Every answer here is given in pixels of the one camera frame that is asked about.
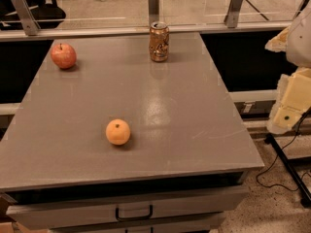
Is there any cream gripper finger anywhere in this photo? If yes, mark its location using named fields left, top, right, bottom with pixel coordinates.
left=264, top=27, right=289, bottom=52
left=266, top=67, right=311, bottom=134

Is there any orange fruit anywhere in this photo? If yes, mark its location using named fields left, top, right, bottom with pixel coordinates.
left=105, top=118, right=131, bottom=146

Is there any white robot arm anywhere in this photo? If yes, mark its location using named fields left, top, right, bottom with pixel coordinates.
left=265, top=8, right=311, bottom=134

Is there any orange soda can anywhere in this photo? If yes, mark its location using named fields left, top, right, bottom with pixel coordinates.
left=149, top=21, right=169, bottom=62

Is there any black metal stand leg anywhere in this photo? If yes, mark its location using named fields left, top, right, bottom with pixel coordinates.
left=264, top=134, right=311, bottom=209

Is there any grey upper drawer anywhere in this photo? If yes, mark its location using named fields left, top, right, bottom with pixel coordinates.
left=7, top=184, right=248, bottom=229

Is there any grey drawer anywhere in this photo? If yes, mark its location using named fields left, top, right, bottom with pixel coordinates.
left=7, top=184, right=248, bottom=229
left=49, top=213, right=225, bottom=233

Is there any grey lower drawer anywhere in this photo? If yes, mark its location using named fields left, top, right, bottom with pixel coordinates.
left=49, top=213, right=225, bottom=233

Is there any red apple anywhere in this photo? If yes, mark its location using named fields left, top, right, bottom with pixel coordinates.
left=51, top=43, right=77, bottom=70

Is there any black office chair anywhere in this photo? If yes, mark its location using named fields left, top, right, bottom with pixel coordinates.
left=0, top=0, right=66, bottom=30

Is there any right metal bracket post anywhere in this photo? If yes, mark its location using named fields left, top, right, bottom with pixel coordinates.
left=225, top=0, right=243, bottom=28

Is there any metal bracket post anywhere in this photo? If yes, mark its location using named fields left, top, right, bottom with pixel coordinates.
left=11, top=0, right=40, bottom=36
left=148, top=0, right=159, bottom=24
left=225, top=0, right=243, bottom=28

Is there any black cable on floor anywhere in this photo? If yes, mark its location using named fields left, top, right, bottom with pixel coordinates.
left=255, top=109, right=311, bottom=193

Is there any middle metal bracket post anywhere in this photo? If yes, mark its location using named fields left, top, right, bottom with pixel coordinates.
left=148, top=0, right=159, bottom=24

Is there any black drawer handle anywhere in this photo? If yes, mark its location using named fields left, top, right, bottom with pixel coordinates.
left=115, top=205, right=154, bottom=222

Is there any left metal bracket post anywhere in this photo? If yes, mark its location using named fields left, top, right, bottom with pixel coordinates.
left=11, top=0, right=40, bottom=36

